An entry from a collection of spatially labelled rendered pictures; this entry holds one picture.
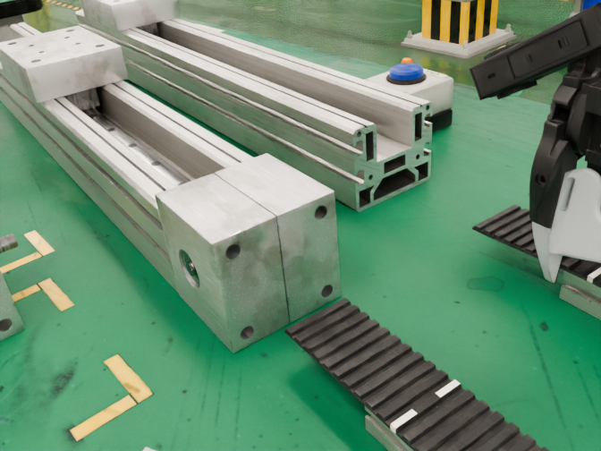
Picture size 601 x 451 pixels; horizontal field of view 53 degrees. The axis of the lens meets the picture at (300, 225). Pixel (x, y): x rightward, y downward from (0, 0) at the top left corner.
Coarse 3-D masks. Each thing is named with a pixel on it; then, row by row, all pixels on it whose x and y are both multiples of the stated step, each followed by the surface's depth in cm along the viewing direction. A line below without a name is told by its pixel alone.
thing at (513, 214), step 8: (512, 208) 51; (520, 208) 51; (496, 216) 50; (504, 216) 50; (512, 216) 50; (520, 216) 50; (480, 224) 50; (488, 224) 50; (496, 224) 49; (504, 224) 49; (512, 224) 49; (480, 232) 49; (488, 232) 48; (496, 232) 49
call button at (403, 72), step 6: (396, 66) 72; (402, 66) 72; (408, 66) 72; (414, 66) 71; (420, 66) 71; (390, 72) 71; (396, 72) 70; (402, 72) 70; (408, 72) 70; (414, 72) 70; (420, 72) 70; (396, 78) 71; (402, 78) 70; (408, 78) 70; (414, 78) 70
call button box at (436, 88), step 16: (368, 80) 73; (384, 80) 72; (416, 80) 71; (432, 80) 71; (448, 80) 71; (416, 96) 69; (432, 96) 70; (448, 96) 72; (448, 112) 73; (432, 128) 72
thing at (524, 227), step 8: (528, 216) 50; (520, 224) 49; (528, 224) 49; (504, 232) 48; (512, 232) 48; (520, 232) 48; (528, 232) 48; (496, 240) 48; (504, 240) 47; (512, 240) 47; (520, 240) 47
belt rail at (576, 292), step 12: (564, 276) 44; (564, 288) 45; (576, 288) 45; (588, 288) 43; (600, 288) 42; (564, 300) 45; (576, 300) 44; (588, 300) 43; (600, 300) 43; (588, 312) 44; (600, 312) 43
